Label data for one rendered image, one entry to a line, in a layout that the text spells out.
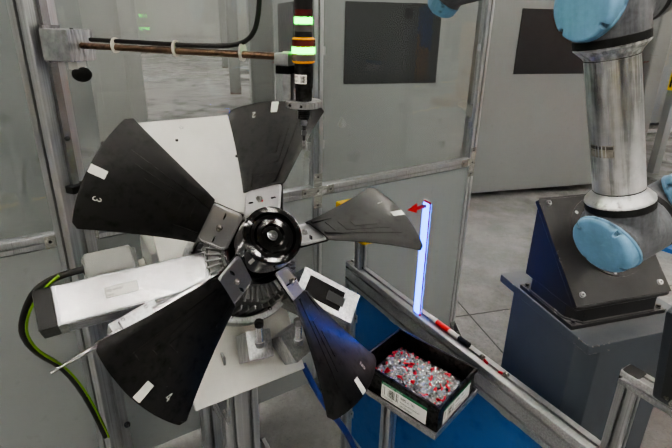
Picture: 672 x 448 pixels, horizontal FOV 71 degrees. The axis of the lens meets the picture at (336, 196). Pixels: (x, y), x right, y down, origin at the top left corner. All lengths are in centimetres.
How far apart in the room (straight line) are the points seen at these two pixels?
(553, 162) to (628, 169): 424
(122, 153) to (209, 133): 39
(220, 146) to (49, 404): 108
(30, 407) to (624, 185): 179
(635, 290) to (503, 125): 359
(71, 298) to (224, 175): 47
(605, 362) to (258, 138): 90
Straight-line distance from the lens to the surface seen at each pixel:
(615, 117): 92
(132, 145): 96
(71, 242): 148
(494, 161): 478
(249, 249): 90
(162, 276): 103
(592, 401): 128
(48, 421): 199
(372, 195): 117
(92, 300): 102
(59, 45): 129
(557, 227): 117
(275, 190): 100
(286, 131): 107
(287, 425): 223
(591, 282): 118
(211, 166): 126
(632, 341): 121
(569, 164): 531
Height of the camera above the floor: 162
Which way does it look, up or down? 21 degrees down
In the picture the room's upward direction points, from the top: 1 degrees clockwise
